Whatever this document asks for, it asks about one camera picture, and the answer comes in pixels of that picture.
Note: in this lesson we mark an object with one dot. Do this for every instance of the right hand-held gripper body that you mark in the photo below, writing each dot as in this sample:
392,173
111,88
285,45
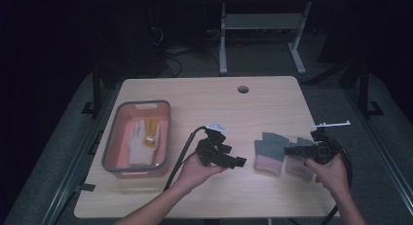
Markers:
324,150

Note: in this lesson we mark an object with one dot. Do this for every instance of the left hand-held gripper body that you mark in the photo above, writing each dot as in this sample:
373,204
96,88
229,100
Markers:
211,150

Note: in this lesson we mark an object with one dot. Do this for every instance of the beige fleece glove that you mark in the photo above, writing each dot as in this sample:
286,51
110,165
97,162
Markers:
139,150

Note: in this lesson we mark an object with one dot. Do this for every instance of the pink basket with grey rim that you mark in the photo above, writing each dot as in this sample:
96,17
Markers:
120,147

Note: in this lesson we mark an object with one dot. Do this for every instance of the person's right hand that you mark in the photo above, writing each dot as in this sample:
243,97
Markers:
332,178

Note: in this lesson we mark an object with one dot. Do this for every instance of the person's left hand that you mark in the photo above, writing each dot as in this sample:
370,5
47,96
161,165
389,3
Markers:
195,174

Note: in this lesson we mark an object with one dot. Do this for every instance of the black metal stand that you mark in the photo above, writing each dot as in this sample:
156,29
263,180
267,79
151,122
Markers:
365,88
96,88

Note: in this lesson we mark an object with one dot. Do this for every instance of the white metal desk frame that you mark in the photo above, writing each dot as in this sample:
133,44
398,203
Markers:
263,22

